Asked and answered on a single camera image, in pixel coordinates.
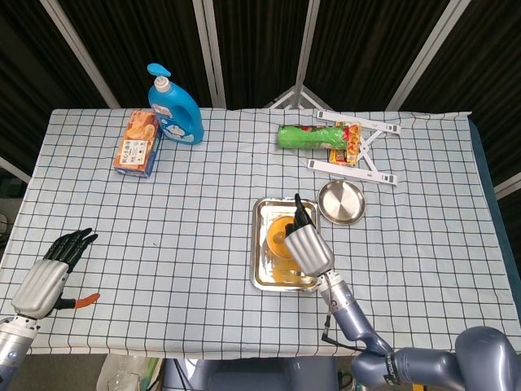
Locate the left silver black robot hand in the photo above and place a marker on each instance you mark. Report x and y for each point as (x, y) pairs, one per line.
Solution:
(38, 285)

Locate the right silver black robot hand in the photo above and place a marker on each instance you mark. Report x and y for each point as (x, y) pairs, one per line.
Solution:
(309, 252)

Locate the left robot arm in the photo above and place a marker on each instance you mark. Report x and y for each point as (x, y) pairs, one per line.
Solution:
(12, 350)

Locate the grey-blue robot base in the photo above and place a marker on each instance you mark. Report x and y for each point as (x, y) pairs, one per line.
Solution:
(252, 374)

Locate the bowl of orange powder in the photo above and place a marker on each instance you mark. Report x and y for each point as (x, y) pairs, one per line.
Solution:
(277, 248)

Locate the rectangular steel tray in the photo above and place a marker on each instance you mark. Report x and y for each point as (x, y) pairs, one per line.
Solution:
(260, 244)

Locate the checkered tablecloth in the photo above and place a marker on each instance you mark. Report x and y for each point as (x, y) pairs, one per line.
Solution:
(183, 228)

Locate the round steel plate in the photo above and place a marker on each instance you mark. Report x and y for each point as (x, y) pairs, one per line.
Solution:
(341, 202)

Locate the white folding laptop stand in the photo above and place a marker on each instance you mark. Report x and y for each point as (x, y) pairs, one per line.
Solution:
(354, 171)

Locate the yellow snack packet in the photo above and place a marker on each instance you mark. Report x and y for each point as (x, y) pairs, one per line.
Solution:
(344, 156)

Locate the green chips can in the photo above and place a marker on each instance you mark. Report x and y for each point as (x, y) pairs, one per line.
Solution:
(309, 137)

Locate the clear plastic bag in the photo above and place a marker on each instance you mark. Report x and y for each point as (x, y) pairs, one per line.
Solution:
(122, 374)

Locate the orange and blue snack box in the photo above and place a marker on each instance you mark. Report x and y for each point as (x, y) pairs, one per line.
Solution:
(136, 146)

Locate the blue detergent pump bottle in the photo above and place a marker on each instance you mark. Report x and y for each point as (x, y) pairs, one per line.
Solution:
(175, 110)

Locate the white metal stand frame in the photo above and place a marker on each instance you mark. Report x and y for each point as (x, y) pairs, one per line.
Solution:
(285, 97)

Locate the dark folding screen white frame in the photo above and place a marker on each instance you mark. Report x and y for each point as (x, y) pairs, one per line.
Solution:
(260, 49)

